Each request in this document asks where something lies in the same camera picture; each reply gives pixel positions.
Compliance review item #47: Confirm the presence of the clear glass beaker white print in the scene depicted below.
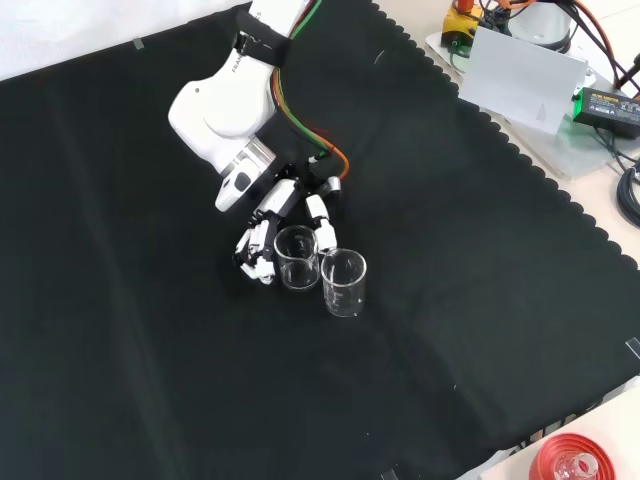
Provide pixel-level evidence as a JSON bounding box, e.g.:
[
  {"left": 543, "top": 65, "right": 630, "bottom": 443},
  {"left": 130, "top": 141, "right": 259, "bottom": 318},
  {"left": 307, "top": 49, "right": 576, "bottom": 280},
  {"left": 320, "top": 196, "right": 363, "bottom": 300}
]
[{"left": 319, "top": 248, "right": 369, "bottom": 319}]

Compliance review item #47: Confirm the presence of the pale white board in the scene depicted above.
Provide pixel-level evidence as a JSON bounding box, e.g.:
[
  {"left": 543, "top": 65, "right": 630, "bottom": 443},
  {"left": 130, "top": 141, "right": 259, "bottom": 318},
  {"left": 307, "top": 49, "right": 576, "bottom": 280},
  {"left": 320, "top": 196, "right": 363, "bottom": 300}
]
[{"left": 457, "top": 24, "right": 590, "bottom": 137}]

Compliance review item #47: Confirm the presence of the orange and black base cable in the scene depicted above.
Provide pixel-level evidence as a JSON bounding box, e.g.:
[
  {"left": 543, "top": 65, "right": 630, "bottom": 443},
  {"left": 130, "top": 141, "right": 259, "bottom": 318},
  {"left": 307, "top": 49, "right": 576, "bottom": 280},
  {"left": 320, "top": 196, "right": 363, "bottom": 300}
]
[{"left": 572, "top": 0, "right": 640, "bottom": 99}]

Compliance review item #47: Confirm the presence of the white wrist camera shell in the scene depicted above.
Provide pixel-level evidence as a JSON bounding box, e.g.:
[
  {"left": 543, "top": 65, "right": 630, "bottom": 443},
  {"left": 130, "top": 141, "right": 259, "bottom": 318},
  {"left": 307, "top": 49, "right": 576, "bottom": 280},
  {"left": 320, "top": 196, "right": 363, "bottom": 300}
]
[{"left": 214, "top": 167, "right": 259, "bottom": 213}]

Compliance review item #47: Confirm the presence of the grey metal base plate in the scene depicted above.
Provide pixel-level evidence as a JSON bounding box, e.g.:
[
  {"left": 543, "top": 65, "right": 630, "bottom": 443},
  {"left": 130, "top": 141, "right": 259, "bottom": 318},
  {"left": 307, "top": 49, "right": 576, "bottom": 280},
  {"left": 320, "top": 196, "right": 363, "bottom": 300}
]
[{"left": 424, "top": 27, "right": 640, "bottom": 181}]

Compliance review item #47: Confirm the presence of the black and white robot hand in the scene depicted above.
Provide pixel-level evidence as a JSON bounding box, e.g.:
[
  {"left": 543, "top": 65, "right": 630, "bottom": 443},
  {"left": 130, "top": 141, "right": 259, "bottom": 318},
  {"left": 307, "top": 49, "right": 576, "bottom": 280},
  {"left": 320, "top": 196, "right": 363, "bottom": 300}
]
[{"left": 231, "top": 159, "right": 344, "bottom": 286}]

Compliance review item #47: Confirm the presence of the yellow stop button box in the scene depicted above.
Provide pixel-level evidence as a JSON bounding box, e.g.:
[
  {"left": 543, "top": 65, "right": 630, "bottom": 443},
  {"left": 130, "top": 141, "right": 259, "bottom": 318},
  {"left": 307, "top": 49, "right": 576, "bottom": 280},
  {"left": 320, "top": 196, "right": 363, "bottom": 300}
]
[{"left": 443, "top": 0, "right": 485, "bottom": 46}]

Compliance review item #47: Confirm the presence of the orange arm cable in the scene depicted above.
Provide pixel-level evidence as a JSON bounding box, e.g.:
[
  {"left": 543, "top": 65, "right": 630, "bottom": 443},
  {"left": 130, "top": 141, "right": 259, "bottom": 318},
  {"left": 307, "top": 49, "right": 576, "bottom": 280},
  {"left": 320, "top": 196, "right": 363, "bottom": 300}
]
[{"left": 272, "top": 0, "right": 351, "bottom": 180}]

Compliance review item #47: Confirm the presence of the clear glass beaker with spout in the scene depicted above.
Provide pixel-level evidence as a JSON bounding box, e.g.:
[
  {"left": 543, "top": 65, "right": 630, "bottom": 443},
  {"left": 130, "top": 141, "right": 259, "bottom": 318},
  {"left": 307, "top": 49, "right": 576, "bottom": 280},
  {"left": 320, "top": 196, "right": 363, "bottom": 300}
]
[{"left": 273, "top": 224, "right": 321, "bottom": 292}]

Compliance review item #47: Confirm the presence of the black bench cloth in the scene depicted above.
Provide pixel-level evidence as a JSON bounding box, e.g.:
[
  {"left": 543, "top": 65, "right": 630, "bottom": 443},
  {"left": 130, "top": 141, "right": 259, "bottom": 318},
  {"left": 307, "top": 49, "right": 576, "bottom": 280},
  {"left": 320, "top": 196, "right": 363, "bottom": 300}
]
[{"left": 0, "top": 0, "right": 640, "bottom": 480}]

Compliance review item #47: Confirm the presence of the clear round-bottom glass flask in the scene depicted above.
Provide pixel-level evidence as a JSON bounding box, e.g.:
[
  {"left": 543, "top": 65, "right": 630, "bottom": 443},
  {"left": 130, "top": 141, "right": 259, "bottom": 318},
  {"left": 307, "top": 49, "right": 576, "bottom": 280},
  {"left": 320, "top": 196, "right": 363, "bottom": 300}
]
[{"left": 553, "top": 452, "right": 601, "bottom": 480}]

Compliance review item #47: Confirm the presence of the black power adapter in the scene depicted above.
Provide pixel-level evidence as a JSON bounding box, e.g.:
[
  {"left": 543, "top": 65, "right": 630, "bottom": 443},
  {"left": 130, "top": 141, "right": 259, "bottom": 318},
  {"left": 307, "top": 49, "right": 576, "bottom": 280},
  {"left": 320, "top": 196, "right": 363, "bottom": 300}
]
[{"left": 571, "top": 87, "right": 640, "bottom": 141}]

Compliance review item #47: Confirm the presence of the black coiled cable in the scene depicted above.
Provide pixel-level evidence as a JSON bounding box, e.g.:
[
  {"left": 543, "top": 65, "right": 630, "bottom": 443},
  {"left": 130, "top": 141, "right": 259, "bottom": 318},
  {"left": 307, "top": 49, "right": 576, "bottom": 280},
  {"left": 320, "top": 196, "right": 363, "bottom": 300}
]
[{"left": 615, "top": 167, "right": 640, "bottom": 229}]

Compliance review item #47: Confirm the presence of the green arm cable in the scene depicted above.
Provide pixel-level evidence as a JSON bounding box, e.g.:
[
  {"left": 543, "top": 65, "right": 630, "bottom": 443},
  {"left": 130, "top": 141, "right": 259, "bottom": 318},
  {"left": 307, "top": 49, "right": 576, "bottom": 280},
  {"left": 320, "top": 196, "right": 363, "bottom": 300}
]
[{"left": 273, "top": 0, "right": 334, "bottom": 161}]

